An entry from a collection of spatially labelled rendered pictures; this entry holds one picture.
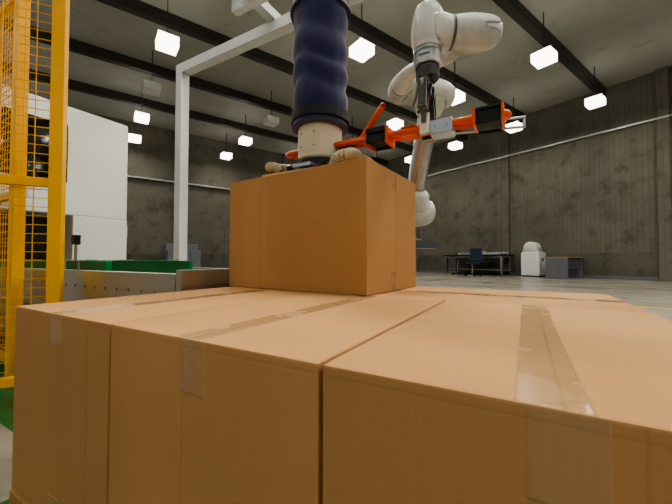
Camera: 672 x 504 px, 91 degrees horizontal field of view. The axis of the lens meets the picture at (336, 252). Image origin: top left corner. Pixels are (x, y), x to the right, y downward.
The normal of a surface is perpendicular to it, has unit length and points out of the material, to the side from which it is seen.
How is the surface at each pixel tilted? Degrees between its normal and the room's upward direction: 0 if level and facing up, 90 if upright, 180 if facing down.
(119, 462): 90
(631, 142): 90
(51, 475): 90
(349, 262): 90
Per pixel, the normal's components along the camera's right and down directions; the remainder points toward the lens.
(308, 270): -0.55, -0.02
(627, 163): -0.80, -0.02
